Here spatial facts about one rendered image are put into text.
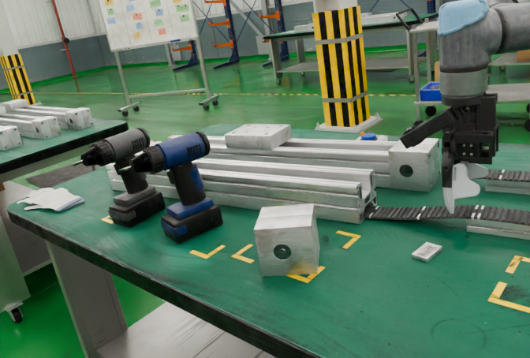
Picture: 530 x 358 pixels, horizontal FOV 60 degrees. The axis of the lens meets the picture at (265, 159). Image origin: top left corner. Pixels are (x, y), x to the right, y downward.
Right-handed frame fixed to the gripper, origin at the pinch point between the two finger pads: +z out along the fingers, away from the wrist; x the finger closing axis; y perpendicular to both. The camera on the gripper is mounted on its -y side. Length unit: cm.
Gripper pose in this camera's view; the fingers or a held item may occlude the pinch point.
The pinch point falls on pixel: (453, 198)
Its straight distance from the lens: 94.2
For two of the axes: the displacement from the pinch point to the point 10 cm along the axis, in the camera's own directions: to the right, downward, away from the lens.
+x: 5.5, -3.4, 7.6
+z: 1.5, 9.4, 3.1
